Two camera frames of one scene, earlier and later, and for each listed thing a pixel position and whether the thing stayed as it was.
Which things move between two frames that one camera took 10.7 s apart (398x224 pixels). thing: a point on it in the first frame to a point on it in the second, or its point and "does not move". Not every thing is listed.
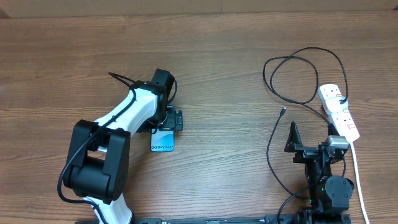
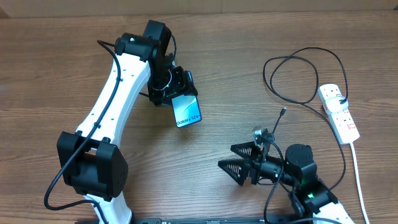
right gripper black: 303,152 to 255,155
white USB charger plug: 333,104 does not move
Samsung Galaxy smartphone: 162,140 to 186,110
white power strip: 342,120 does not move
